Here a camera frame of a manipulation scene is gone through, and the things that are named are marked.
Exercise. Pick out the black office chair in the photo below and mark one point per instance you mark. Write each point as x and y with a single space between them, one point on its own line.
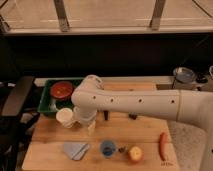
12 130

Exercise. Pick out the blue cup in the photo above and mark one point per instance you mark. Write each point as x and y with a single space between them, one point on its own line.
107 148

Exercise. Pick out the blue towel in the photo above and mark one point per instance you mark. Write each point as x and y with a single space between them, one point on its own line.
75 150

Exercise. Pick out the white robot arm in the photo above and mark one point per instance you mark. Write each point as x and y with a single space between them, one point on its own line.
185 106

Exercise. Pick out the green plastic bin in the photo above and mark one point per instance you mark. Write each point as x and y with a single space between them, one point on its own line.
45 101

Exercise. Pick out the red yellow apple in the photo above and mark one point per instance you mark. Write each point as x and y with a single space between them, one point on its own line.
135 154

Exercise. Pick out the black handled tool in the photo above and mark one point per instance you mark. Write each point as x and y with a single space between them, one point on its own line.
106 116

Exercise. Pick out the red bowl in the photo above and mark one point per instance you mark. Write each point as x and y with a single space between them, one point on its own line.
61 90

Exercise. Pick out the white paper cup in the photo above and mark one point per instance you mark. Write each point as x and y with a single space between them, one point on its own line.
65 117

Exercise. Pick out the metal bowl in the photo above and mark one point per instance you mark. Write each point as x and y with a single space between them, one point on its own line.
184 75

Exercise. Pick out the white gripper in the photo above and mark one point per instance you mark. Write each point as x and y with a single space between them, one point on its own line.
91 128

